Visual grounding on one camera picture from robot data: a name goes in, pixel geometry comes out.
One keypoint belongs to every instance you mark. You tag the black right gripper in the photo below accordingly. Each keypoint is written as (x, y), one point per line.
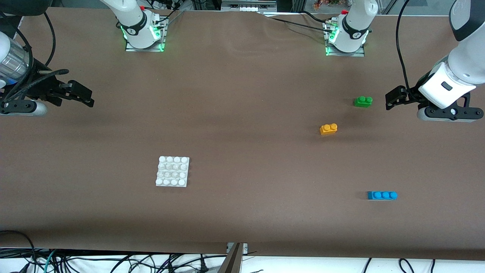
(41, 85)

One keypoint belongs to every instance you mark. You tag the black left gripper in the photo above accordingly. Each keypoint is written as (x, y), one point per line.
(410, 93)

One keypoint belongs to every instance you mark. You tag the yellow two-stud block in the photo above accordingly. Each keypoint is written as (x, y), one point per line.
(327, 130)

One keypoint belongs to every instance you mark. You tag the white studded base plate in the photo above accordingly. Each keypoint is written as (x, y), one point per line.
(172, 171)

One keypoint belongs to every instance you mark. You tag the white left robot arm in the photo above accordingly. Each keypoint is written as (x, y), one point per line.
(466, 68)

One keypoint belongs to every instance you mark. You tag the green two-stud block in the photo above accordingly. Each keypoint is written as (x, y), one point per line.
(362, 102)

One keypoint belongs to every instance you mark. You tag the blue three-stud block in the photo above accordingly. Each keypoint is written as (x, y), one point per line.
(382, 195)

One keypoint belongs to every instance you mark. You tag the brown table cover sheet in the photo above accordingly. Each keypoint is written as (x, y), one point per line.
(242, 94)

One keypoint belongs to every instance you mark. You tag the dark metal profile bar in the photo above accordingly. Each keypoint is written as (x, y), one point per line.
(232, 263)

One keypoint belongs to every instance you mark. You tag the grey aluminium frame rail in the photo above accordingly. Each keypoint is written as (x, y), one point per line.
(246, 5)

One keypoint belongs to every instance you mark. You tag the silver metal bracket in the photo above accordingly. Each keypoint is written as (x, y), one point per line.
(244, 248)

